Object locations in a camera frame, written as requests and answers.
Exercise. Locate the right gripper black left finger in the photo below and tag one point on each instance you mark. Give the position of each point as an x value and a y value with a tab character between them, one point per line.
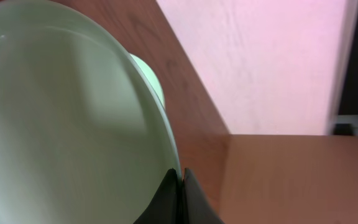
163	207

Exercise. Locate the white plate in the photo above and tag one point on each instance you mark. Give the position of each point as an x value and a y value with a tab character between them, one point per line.
83	136
151	78

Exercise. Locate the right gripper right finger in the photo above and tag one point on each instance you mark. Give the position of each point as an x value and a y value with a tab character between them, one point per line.
197	209

